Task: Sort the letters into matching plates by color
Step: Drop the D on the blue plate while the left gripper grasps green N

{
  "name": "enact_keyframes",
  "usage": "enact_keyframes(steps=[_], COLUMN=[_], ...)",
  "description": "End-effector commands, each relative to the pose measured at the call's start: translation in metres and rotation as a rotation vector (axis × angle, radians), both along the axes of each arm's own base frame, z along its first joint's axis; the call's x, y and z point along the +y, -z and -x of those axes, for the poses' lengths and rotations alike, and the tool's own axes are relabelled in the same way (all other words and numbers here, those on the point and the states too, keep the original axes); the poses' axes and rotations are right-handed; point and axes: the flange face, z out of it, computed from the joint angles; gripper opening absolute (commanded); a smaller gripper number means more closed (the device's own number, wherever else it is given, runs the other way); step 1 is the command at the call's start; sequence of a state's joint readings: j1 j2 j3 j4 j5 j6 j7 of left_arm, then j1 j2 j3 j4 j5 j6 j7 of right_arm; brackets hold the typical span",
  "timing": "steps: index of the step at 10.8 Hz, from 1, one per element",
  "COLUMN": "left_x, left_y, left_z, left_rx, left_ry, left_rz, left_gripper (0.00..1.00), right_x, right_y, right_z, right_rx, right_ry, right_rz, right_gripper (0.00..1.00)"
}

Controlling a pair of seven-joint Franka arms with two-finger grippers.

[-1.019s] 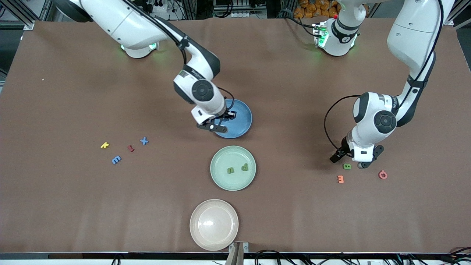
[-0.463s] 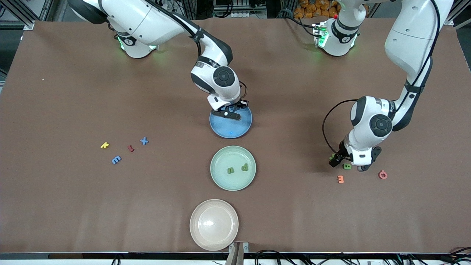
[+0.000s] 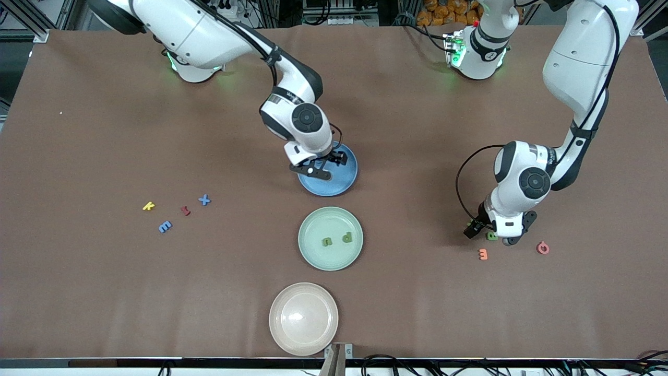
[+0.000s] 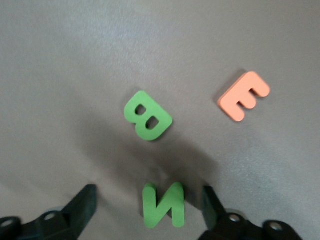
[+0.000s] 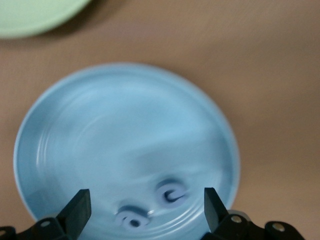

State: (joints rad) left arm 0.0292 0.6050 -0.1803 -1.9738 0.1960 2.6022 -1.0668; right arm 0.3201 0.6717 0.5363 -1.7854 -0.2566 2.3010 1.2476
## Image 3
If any blue plate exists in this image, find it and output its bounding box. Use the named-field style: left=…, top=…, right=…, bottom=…
left=297, top=144, right=359, bottom=197

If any green plate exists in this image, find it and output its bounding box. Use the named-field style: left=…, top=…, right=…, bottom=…
left=298, top=206, right=364, bottom=272

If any brown table cover sheet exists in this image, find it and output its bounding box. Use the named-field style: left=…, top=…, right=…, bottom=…
left=0, top=23, right=668, bottom=361

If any beige plate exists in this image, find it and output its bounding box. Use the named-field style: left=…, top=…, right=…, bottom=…
left=269, top=282, right=339, bottom=357

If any orange net bag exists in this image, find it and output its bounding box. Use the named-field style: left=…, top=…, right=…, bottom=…
left=417, top=0, right=483, bottom=27

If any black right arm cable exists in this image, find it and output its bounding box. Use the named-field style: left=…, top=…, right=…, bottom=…
left=193, top=0, right=345, bottom=155

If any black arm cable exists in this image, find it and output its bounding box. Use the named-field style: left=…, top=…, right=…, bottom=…
left=456, top=0, right=622, bottom=226
left=193, top=0, right=345, bottom=155

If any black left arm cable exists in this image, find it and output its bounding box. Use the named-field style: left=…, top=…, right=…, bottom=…
left=456, top=0, right=622, bottom=226

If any black cable loop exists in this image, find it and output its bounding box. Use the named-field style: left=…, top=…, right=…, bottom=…
left=362, top=355, right=418, bottom=376

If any aluminium frame post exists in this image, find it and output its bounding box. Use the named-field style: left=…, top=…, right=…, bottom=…
left=629, top=0, right=668, bottom=37
left=0, top=0, right=71, bottom=43

